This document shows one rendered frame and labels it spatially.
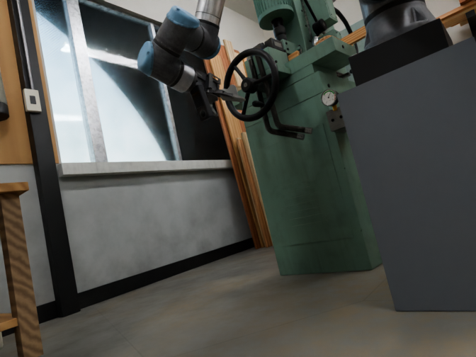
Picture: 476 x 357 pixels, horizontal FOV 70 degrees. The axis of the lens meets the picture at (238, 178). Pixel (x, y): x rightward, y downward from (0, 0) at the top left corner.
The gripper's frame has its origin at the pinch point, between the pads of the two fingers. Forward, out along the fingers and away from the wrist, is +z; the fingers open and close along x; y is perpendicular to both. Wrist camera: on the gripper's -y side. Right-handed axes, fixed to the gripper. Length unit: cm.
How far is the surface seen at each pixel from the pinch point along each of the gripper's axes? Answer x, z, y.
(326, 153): -15.2, 38.2, -9.1
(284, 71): -9.0, 20.7, 24.3
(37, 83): 123, -42, 52
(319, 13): -13, 45, 71
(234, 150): 128, 122, 68
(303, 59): -15.9, 24.7, 28.5
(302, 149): -4.9, 36.6, -4.7
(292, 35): -1, 39, 62
